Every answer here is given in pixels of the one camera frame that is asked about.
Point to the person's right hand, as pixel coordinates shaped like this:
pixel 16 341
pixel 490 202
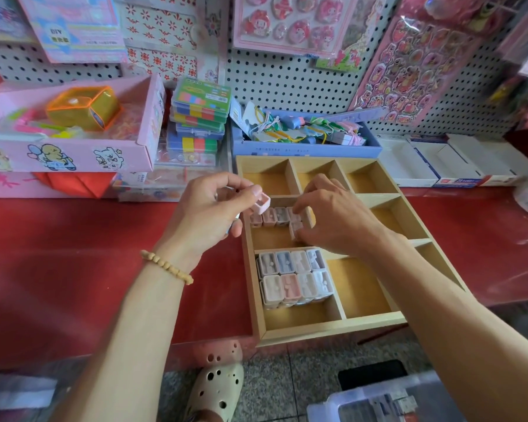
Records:
pixel 339 219

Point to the person's left hand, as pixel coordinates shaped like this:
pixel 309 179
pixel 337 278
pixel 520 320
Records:
pixel 202 219

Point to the small white eraser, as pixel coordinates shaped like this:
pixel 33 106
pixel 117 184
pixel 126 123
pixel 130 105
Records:
pixel 262 204

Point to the wooden compartment tray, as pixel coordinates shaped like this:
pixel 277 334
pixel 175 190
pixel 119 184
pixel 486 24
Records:
pixel 361 290

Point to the clear plastic storage bin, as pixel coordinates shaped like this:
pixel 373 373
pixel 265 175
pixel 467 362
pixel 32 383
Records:
pixel 334 408

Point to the person's left forearm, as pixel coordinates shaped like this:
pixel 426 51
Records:
pixel 132 347

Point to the person's right forearm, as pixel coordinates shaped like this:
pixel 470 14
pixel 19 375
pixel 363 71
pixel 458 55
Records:
pixel 466 338

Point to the blue box of trinkets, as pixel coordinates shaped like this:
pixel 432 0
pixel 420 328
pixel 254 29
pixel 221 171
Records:
pixel 299 146

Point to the white tray box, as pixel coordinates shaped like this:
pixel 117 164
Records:
pixel 405 162
pixel 449 162
pixel 502 158

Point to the yellow orange toy box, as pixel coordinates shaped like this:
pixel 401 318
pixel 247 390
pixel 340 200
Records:
pixel 84 108

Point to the person's left cream clog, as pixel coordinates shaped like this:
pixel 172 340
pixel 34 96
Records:
pixel 216 391

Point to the stack of colourful packs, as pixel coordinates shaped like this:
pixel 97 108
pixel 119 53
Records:
pixel 198 110

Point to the red folded cloth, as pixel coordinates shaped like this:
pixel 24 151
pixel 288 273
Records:
pixel 75 183

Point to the red display counter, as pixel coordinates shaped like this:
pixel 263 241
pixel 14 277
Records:
pixel 70 259

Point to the pink tray of trinkets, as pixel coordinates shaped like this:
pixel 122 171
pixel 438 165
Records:
pixel 79 152

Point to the white pegboard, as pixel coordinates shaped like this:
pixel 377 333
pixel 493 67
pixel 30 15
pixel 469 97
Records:
pixel 273 79

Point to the pink sticker pack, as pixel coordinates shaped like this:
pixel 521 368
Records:
pixel 414 66
pixel 290 22

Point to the red patterned sticker sheet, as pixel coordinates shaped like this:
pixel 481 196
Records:
pixel 158 35

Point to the clear bag of colourful toys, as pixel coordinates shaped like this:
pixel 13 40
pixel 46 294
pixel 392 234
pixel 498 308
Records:
pixel 524 105

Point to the pastel cartoon sticker pack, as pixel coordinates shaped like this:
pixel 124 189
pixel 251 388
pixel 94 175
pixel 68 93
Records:
pixel 70 26

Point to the white flat panel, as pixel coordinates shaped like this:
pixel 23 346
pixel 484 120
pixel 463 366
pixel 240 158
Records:
pixel 18 391

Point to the lilac sticker pack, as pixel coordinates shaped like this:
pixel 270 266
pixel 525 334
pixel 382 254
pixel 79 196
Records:
pixel 4 17

